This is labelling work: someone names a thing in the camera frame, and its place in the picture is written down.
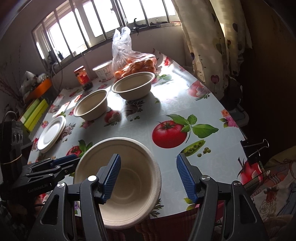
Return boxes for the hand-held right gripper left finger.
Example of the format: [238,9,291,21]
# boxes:
[33,153,122,241]

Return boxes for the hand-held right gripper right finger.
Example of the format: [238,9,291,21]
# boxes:
[176,153,270,241]

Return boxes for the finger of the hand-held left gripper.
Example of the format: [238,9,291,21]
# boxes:
[22,161,78,186]
[28,154,80,171]

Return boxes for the white foam plate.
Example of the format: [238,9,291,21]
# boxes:
[38,122,67,154]
[38,119,67,152]
[37,115,66,151]

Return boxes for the beige paper bowl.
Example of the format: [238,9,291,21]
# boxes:
[111,72,156,100]
[73,137,162,230]
[73,90,109,121]

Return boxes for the lime green box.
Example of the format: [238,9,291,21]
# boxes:
[23,101,49,132]

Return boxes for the white and green flat box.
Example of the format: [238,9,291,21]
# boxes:
[17,98,48,123]

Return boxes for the vegetable print tablecloth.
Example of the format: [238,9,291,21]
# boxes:
[27,48,249,219]

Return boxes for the black binder clip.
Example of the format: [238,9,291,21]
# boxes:
[240,138,270,160]

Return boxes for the orange tray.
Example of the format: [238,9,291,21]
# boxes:
[24,77,52,102]

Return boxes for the dried flower branches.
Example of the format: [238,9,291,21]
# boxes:
[0,46,23,105]

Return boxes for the red label sauce jar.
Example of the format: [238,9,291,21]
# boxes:
[74,66,93,90]

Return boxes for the crumpled white plastic bags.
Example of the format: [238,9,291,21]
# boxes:
[20,71,48,93]

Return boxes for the floral blanket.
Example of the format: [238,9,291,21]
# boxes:
[251,155,296,234]

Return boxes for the white lidded tub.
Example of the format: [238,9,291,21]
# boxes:
[92,60,114,82]

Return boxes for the clear plastic bag of oranges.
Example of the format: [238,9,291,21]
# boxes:
[111,27,157,78]

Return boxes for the barred window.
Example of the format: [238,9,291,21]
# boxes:
[31,0,183,67]

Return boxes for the heart print curtain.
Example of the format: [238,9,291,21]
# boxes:
[174,0,253,93]

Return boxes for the dark power cable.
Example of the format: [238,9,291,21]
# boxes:
[51,60,65,90]

